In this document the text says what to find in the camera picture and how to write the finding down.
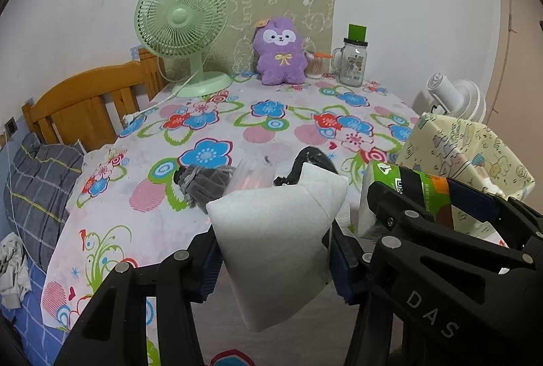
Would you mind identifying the green tissue pack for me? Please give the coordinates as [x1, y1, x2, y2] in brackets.
[354, 160, 454, 240]

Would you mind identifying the white towel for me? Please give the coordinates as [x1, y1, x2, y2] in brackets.
[207, 168, 348, 332]

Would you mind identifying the black plastic bag bundle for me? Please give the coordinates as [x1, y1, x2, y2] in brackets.
[273, 146, 338, 187]

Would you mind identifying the clear plastic bag pack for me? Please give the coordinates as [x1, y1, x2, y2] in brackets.
[225, 147, 277, 195]

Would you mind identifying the grey drawstring pouch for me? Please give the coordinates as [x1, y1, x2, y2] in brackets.
[173, 165, 236, 213]

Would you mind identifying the yellow patterned storage box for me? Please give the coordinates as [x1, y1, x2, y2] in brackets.
[391, 113, 535, 245]

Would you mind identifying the crumpled grey cloth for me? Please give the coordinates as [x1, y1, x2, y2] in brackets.
[0, 233, 31, 310]

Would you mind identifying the floral tablecloth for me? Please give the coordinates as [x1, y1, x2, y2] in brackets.
[40, 73, 510, 366]

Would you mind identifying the beige door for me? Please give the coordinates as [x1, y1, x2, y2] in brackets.
[486, 0, 542, 211]

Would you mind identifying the white standing fan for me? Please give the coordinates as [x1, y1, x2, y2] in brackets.
[412, 73, 486, 122]

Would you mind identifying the glass jar green lid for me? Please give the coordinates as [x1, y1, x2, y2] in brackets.
[331, 24, 368, 87]

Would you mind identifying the grey plaid pillow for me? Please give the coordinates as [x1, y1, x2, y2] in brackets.
[4, 132, 84, 271]

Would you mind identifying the toothpick jar orange lid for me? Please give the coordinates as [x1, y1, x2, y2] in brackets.
[305, 51, 332, 79]

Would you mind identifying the purple plush toy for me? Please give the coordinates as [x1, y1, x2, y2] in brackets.
[252, 17, 307, 86]

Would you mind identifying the green desk fan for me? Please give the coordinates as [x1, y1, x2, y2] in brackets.
[134, 0, 231, 97]

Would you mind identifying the white fan power cable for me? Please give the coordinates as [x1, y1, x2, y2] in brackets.
[121, 49, 209, 125]

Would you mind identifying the green patterned wall mat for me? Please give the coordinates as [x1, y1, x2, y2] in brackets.
[163, 0, 336, 83]

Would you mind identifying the wall power socket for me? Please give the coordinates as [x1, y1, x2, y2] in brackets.
[5, 118, 18, 137]

